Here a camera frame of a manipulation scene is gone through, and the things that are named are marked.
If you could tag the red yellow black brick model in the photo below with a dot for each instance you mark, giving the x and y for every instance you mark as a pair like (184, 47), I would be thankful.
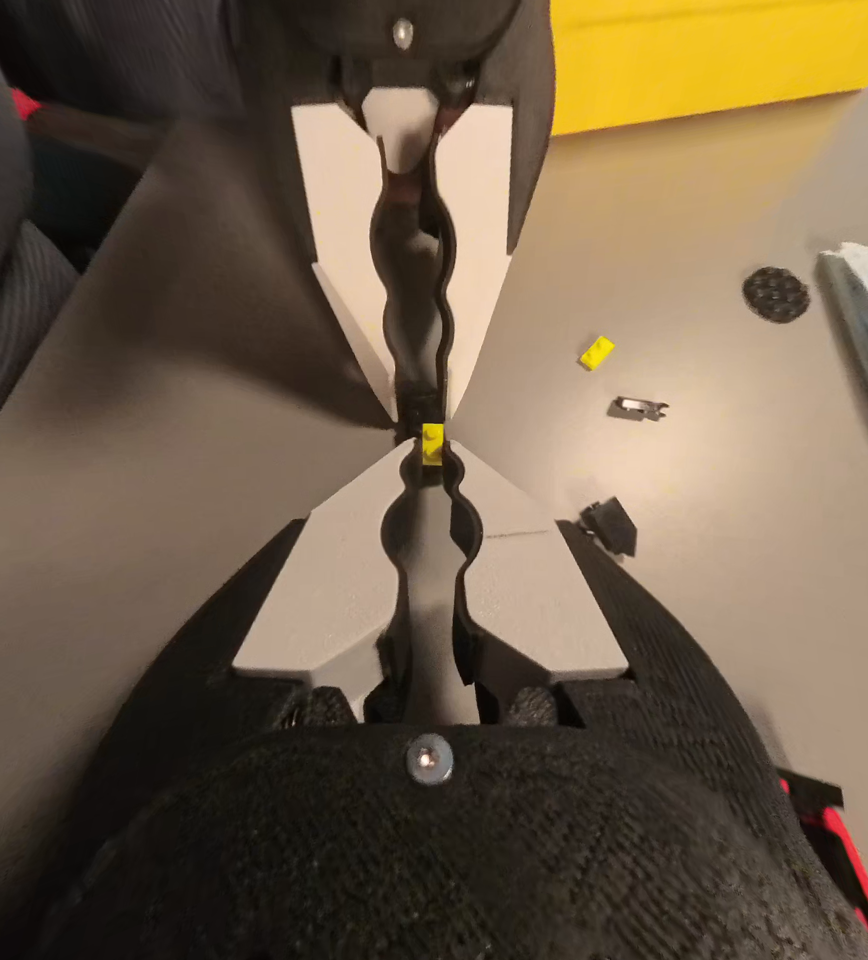
(846, 840)

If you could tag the yellow flat brick plate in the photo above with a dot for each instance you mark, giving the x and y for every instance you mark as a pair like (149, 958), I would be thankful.
(597, 354)

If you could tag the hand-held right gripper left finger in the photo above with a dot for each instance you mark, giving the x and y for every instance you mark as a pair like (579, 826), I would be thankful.
(321, 600)

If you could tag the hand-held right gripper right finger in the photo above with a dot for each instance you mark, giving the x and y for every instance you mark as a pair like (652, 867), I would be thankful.
(539, 600)

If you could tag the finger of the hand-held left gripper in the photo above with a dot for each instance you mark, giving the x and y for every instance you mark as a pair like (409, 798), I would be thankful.
(482, 210)
(336, 210)

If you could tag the small dark clip brick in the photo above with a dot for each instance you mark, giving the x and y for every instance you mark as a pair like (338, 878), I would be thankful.
(632, 409)

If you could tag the black brick block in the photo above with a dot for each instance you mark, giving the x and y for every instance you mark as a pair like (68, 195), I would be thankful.
(415, 409)

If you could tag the small yellow brick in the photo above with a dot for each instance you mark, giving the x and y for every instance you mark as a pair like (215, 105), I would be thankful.
(432, 442)

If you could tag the black round studded disc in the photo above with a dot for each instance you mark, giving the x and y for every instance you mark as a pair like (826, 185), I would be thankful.
(776, 295)

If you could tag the yellow plastic bin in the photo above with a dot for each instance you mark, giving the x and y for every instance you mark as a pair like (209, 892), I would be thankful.
(703, 60)

